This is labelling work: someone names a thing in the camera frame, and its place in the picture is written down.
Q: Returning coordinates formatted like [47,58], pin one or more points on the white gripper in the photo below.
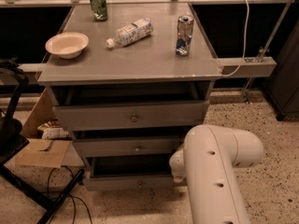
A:
[176,164]

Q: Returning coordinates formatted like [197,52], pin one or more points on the grey bottom drawer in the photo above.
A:
[131,172]

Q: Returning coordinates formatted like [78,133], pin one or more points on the grey drawer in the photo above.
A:
[131,172]
[126,146]
[131,116]

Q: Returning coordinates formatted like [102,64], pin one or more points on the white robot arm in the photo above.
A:
[206,162]

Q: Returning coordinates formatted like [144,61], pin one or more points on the grey top drawer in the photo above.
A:
[131,116]

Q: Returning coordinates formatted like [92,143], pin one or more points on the grey middle drawer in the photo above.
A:
[126,146]

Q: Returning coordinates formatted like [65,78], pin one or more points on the grey drawer cabinet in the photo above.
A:
[147,71]

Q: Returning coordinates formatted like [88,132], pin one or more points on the crumpled snack bag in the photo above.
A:
[52,130]

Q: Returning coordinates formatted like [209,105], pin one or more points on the dark cabinet at right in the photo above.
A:
[282,87]

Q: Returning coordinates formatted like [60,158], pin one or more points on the flat cardboard piece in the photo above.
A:
[43,153]

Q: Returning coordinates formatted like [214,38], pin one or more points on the leaning cardboard board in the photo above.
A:
[41,113]

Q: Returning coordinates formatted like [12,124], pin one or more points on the clear plastic water bottle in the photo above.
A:
[131,33]

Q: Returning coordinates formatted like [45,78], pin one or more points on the silver blue energy can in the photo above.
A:
[185,27]

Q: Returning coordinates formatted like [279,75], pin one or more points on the white bowl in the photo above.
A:
[67,45]

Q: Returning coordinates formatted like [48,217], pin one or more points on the green soda can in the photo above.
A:
[99,9]

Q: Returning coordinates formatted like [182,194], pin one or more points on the grey metal rail beam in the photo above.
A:
[238,67]

